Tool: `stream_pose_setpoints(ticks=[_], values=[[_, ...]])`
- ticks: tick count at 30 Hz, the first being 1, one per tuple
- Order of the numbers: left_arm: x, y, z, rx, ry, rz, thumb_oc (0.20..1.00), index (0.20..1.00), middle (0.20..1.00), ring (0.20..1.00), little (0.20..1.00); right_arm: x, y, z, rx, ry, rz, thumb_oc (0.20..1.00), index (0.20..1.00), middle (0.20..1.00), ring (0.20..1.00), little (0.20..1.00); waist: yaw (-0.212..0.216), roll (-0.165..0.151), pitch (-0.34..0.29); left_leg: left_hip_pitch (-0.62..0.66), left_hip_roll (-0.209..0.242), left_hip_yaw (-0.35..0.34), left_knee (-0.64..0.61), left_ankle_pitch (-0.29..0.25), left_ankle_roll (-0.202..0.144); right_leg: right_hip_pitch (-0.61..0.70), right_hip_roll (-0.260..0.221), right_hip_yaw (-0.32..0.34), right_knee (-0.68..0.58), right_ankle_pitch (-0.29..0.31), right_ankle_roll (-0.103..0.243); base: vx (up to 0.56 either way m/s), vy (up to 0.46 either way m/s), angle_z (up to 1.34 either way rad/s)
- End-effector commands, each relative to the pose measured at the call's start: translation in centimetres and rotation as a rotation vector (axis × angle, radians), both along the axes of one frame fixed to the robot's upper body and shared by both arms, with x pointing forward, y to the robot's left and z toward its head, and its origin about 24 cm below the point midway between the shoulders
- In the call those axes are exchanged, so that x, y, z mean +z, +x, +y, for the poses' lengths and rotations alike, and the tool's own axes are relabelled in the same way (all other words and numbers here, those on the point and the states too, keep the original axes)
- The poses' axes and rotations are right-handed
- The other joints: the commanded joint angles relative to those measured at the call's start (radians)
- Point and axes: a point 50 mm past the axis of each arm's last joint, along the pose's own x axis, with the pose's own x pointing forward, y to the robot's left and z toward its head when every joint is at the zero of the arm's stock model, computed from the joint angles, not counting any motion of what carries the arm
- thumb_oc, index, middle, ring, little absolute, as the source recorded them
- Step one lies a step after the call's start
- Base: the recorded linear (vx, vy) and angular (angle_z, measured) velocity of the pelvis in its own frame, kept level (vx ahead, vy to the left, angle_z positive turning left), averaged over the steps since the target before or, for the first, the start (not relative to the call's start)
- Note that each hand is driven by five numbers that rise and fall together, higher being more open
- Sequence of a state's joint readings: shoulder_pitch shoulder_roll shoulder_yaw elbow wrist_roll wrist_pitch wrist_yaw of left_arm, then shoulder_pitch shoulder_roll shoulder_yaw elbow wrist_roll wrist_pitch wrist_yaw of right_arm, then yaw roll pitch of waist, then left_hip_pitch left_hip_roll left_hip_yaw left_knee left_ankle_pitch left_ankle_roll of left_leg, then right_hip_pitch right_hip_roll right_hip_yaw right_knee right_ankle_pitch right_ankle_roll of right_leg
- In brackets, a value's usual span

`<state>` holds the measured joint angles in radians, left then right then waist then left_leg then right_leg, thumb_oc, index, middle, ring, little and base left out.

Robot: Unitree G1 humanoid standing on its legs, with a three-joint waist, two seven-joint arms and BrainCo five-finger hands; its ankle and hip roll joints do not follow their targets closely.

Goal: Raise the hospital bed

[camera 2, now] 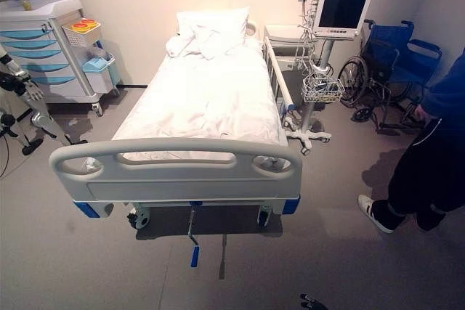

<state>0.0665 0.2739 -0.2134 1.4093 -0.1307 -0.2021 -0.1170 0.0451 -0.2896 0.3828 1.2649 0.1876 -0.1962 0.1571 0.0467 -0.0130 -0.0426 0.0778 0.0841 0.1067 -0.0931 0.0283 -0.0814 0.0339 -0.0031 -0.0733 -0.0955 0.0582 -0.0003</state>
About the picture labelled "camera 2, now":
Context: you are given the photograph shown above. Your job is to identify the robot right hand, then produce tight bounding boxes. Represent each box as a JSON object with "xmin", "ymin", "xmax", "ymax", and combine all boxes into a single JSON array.
[{"xmin": 299, "ymin": 293, "xmax": 328, "ymax": 310}]

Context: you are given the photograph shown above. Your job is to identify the blue-handled bed crank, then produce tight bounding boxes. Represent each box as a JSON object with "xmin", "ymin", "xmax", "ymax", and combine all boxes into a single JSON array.
[{"xmin": 186, "ymin": 200, "xmax": 205, "ymax": 270}]

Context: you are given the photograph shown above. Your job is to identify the blue bed corner bumper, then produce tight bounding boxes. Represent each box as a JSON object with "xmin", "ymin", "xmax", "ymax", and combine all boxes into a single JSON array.
[
  {"xmin": 72, "ymin": 200, "xmax": 118, "ymax": 227},
  {"xmin": 278, "ymin": 195, "xmax": 302, "ymax": 217}
]

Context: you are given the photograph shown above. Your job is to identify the grey bed footboard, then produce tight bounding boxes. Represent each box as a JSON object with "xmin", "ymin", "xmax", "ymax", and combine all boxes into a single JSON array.
[{"xmin": 49, "ymin": 136, "xmax": 304, "ymax": 204}]

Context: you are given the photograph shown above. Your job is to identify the person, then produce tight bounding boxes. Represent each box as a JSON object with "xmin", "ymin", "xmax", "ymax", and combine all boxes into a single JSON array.
[{"xmin": 357, "ymin": 46, "xmax": 465, "ymax": 234}]

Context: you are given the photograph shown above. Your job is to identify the person's hand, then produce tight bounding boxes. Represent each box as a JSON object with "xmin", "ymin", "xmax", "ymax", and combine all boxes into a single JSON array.
[{"xmin": 415, "ymin": 104, "xmax": 432, "ymax": 123}]

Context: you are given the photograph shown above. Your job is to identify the white wheeled monitor stand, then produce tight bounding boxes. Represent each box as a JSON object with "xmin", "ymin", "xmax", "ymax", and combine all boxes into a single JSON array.
[{"xmin": 286, "ymin": 36, "xmax": 336, "ymax": 155}]

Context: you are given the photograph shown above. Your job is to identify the blue folding wheelchair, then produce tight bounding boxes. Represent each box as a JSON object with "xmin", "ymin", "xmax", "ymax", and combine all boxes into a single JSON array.
[{"xmin": 339, "ymin": 19, "xmax": 443, "ymax": 134}]

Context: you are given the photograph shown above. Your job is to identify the white bedside cabinet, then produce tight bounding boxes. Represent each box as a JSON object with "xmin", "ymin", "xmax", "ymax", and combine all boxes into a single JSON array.
[{"xmin": 263, "ymin": 23, "xmax": 310, "ymax": 49}]

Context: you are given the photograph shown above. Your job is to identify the crumpled white blanket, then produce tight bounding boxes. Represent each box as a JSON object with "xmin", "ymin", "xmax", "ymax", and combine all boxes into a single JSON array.
[{"xmin": 165, "ymin": 25, "xmax": 241, "ymax": 61}]

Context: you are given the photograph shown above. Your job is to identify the white pillow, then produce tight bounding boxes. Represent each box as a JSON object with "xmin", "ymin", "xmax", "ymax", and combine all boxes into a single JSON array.
[{"xmin": 176, "ymin": 6, "xmax": 251, "ymax": 54}]

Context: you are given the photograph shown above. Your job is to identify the white patient monitor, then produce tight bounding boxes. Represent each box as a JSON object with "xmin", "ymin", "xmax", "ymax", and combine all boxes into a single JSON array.
[{"xmin": 312, "ymin": 0, "xmax": 375, "ymax": 41}]

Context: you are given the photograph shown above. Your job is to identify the white waste bin blue lid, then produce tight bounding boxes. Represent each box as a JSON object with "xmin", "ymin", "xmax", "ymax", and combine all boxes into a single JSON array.
[{"xmin": 81, "ymin": 52, "xmax": 121, "ymax": 96}]

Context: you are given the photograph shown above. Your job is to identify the silver humanoid robot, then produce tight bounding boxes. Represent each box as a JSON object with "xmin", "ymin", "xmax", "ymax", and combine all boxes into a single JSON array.
[{"xmin": 0, "ymin": 46, "xmax": 89, "ymax": 157}]

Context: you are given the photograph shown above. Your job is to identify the yellow sharps container red lids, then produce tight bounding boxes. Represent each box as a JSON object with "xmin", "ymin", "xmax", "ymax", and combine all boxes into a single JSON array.
[{"xmin": 71, "ymin": 18, "xmax": 102, "ymax": 32}]

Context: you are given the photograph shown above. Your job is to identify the white medical cart blue drawers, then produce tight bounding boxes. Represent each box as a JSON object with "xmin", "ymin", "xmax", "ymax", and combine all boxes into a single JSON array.
[{"xmin": 0, "ymin": 0, "xmax": 121, "ymax": 117}]

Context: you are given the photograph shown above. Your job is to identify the white wire basket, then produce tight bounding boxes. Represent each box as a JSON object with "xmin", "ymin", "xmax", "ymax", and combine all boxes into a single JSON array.
[{"xmin": 302, "ymin": 71, "xmax": 346, "ymax": 105}]

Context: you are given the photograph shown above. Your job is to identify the white bed side rail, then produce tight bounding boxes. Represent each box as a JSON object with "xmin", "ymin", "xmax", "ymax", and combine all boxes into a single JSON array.
[{"xmin": 262, "ymin": 36, "xmax": 297, "ymax": 130}]

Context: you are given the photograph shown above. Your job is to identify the white monitor cable bundle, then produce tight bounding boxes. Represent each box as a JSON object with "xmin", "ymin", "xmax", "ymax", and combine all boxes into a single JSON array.
[{"xmin": 295, "ymin": 0, "xmax": 321, "ymax": 72}]

